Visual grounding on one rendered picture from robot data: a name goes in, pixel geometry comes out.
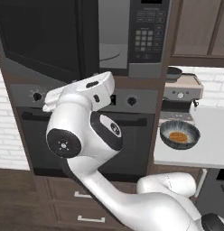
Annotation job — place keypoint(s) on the grey built-in oven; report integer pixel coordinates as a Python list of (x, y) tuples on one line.
[(141, 94)]

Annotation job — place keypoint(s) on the brown drawer front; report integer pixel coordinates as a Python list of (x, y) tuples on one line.
[(61, 189), (65, 212)]

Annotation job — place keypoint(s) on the dark dishwasher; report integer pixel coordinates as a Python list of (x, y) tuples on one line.
[(213, 192)]

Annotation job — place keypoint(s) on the brown wooden oven cabinet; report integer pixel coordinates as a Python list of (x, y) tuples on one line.
[(138, 83)]

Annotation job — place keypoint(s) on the dark grey bowl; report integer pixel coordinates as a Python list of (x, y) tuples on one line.
[(168, 140)]

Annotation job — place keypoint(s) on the black oven knob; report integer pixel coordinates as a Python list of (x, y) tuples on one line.
[(132, 101), (37, 96)]

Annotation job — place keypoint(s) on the black oven door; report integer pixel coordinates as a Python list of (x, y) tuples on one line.
[(138, 150)]

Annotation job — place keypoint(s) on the grey coffee machine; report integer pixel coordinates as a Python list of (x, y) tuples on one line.
[(183, 88)]

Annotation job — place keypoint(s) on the brown cupboard door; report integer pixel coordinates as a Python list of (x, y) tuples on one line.
[(222, 39), (195, 27)]

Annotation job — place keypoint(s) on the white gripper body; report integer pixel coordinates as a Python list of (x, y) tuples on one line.
[(58, 95)]

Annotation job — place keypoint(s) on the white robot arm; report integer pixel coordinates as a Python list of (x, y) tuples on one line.
[(86, 141)]

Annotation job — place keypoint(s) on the brown waffle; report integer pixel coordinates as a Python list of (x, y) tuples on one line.
[(178, 137)]

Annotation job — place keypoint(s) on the black microwave door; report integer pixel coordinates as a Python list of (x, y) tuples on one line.
[(41, 30)]

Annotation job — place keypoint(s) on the grey microwave oven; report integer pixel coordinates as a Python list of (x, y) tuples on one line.
[(147, 67)]

